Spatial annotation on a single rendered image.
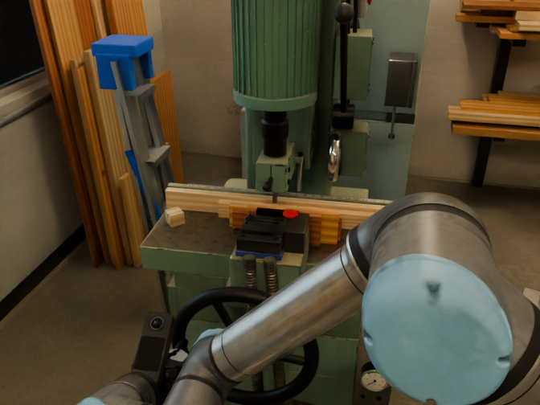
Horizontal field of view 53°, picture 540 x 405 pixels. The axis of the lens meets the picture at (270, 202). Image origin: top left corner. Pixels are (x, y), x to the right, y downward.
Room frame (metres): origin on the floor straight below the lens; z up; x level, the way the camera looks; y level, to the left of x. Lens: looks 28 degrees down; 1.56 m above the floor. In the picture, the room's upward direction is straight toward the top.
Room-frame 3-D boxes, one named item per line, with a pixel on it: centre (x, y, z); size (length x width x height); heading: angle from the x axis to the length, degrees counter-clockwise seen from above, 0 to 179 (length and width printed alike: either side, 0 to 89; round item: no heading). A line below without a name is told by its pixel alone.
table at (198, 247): (1.01, -0.02, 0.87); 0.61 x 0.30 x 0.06; 80
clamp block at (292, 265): (0.92, 0.00, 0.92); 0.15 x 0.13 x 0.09; 80
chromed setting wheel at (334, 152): (1.22, -0.16, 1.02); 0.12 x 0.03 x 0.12; 170
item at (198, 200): (1.13, -0.04, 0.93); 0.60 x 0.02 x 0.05; 80
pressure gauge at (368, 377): (0.86, -0.23, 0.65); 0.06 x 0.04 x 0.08; 80
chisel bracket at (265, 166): (1.14, -0.02, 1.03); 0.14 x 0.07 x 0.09; 170
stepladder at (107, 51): (1.88, 0.45, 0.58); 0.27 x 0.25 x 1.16; 78
